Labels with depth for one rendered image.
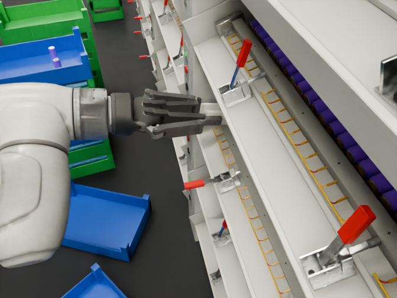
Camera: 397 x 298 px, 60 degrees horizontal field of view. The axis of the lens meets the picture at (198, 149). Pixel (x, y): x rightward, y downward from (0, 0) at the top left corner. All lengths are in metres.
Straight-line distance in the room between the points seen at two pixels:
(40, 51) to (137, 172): 0.53
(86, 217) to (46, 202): 0.72
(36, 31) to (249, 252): 1.08
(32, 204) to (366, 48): 0.43
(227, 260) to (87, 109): 0.42
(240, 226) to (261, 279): 0.09
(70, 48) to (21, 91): 0.69
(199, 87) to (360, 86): 0.51
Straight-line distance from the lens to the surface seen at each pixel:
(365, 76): 0.22
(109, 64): 1.98
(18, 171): 0.52
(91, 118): 0.58
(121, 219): 1.20
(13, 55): 1.29
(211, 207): 0.84
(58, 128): 0.57
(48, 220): 0.52
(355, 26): 0.26
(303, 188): 0.39
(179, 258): 1.11
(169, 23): 1.17
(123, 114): 0.59
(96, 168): 1.35
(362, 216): 0.28
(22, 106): 0.58
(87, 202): 1.28
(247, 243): 0.57
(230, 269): 0.76
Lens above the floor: 0.98
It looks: 45 degrees down
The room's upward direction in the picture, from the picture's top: straight up
